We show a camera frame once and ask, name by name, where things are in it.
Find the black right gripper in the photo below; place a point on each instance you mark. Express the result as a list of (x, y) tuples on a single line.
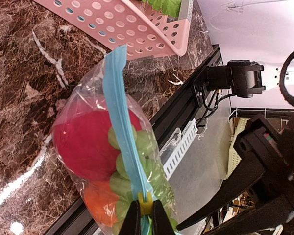
[(266, 173)]

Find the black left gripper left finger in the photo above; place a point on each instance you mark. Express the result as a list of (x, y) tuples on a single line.
[(132, 221)]

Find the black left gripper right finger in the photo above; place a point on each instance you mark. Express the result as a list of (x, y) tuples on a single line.
[(160, 222)]

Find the green grape bunch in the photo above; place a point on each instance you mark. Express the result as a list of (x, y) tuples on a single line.
[(151, 179)]

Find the orange persimmon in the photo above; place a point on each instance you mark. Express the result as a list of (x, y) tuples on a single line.
[(101, 202)]

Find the clear zip bag blue zipper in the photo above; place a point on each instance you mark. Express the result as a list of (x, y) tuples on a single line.
[(102, 88)]

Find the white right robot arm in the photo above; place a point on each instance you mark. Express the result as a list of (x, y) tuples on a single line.
[(265, 172)]

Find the pink perforated plastic basket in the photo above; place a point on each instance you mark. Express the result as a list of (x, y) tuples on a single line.
[(135, 23)]

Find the green lettuce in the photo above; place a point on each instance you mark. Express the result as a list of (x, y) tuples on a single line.
[(167, 7)]

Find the white slotted cable duct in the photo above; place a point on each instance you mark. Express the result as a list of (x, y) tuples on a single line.
[(177, 146)]

